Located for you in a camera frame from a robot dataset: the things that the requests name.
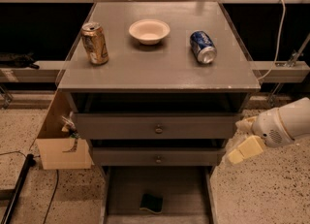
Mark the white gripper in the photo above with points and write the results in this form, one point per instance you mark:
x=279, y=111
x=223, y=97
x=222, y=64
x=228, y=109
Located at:
x=268, y=128

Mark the green yellow sponge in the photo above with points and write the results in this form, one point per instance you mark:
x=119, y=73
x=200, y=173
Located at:
x=151, y=203

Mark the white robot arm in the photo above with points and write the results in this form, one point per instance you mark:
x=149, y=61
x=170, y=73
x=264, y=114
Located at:
x=296, y=117

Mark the bottom grey drawer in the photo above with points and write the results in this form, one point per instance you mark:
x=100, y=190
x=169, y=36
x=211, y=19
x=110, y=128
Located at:
x=186, y=192

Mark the grey drawer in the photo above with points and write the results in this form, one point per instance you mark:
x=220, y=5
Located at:
x=186, y=192
x=155, y=156
x=155, y=126

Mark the middle grey drawer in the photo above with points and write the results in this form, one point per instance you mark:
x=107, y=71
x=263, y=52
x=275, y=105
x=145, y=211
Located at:
x=155, y=156

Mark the grey drawer cabinet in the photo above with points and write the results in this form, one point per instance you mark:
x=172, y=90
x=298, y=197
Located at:
x=162, y=78

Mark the top grey drawer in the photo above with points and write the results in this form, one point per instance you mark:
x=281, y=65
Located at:
x=155, y=126

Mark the blue soda can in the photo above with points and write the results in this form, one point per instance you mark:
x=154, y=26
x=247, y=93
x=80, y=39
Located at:
x=203, y=47

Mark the white paper bowl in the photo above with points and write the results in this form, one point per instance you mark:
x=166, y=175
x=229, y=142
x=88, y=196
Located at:
x=149, y=31

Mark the cardboard box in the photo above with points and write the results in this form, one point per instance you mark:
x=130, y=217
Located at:
x=59, y=147

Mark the gold soda can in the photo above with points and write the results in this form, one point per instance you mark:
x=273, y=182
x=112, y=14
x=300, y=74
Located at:
x=94, y=42

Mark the black floor bar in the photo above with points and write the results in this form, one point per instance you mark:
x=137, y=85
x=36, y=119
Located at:
x=12, y=195

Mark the black object on ledge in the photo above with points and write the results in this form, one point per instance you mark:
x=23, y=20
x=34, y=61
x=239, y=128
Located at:
x=16, y=60

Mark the metal bracket on rail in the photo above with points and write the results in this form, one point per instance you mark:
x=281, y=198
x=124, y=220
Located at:
x=290, y=63

